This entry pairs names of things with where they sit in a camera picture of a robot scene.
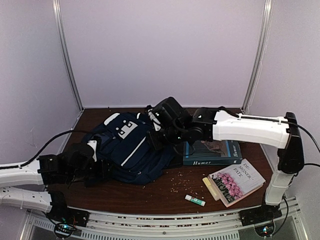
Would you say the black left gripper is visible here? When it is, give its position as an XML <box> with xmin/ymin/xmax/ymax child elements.
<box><xmin>67</xmin><ymin>157</ymin><xmax>117</xmax><ymax>182</ymax></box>

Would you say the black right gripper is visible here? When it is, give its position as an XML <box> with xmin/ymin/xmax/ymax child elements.
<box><xmin>146</xmin><ymin>124</ymin><xmax>187</xmax><ymax>150</ymax></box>

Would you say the navy blue student backpack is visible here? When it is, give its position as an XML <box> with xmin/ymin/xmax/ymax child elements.
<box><xmin>81</xmin><ymin>112</ymin><xmax>176</xmax><ymax>185</ymax></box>

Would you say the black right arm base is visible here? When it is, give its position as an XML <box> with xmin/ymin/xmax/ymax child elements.
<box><xmin>238</xmin><ymin>204</ymin><xmax>283</xmax><ymax>227</ymax></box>

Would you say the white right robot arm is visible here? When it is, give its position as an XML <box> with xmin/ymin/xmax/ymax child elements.
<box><xmin>145</xmin><ymin>97</ymin><xmax>305</xmax><ymax>221</ymax></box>

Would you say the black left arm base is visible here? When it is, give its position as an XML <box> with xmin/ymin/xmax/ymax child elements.
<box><xmin>46</xmin><ymin>191</ymin><xmax>90</xmax><ymax>227</ymax></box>

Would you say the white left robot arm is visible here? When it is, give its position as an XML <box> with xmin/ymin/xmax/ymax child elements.
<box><xmin>0</xmin><ymin>140</ymin><xmax>104</xmax><ymax>222</ymax></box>

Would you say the black flat pencil case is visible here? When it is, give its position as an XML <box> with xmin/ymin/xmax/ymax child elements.
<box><xmin>165</xmin><ymin>144</ymin><xmax>184</xmax><ymax>169</ymax></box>

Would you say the teal Humor hardcover book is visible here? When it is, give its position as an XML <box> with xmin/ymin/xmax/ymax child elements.
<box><xmin>183</xmin><ymin>140</ymin><xmax>243</xmax><ymax>166</ymax></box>

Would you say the white green glue stick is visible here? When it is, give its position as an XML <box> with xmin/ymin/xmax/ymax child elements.
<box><xmin>184</xmin><ymin>194</ymin><xmax>206</xmax><ymax>207</ymax></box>

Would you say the yellow highlighter pen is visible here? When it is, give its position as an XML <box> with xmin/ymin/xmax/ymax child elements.
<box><xmin>202</xmin><ymin>177</ymin><xmax>220</xmax><ymax>201</ymax></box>

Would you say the pink flower Designer Fate book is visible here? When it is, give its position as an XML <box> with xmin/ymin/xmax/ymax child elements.
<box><xmin>207</xmin><ymin>159</ymin><xmax>266</xmax><ymax>208</ymax></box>

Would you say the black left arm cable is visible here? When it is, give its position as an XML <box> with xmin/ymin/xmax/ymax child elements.
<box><xmin>0</xmin><ymin>129</ymin><xmax>95</xmax><ymax>169</ymax></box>

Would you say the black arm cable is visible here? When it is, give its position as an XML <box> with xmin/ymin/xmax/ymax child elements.
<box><xmin>289</xmin><ymin>117</ymin><xmax>320</xmax><ymax>167</ymax></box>
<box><xmin>0</xmin><ymin>129</ymin><xmax>95</xmax><ymax>169</ymax></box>

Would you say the right aluminium frame post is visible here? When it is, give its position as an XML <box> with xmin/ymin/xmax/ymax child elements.
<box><xmin>241</xmin><ymin>0</ymin><xmax>274</xmax><ymax>114</ymax></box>

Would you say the aluminium frame post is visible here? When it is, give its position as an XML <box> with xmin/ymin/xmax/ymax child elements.
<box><xmin>241</xmin><ymin>0</ymin><xmax>274</xmax><ymax>114</ymax></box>
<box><xmin>52</xmin><ymin>0</ymin><xmax>84</xmax><ymax>112</ymax></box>

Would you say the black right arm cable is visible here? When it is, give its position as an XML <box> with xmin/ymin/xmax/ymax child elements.
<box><xmin>289</xmin><ymin>117</ymin><xmax>320</xmax><ymax>167</ymax></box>

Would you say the aluminium front rail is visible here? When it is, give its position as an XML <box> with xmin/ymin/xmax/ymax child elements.
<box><xmin>23</xmin><ymin>196</ymin><xmax>307</xmax><ymax>240</ymax></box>

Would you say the left aluminium frame post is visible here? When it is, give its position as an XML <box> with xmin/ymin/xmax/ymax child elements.
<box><xmin>52</xmin><ymin>0</ymin><xmax>84</xmax><ymax>112</ymax></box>

